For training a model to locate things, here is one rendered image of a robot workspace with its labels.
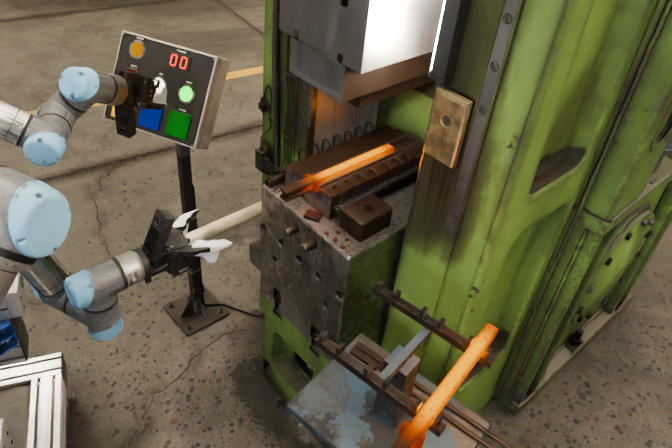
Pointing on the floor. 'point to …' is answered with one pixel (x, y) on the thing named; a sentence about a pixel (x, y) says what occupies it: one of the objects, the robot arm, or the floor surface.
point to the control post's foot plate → (185, 317)
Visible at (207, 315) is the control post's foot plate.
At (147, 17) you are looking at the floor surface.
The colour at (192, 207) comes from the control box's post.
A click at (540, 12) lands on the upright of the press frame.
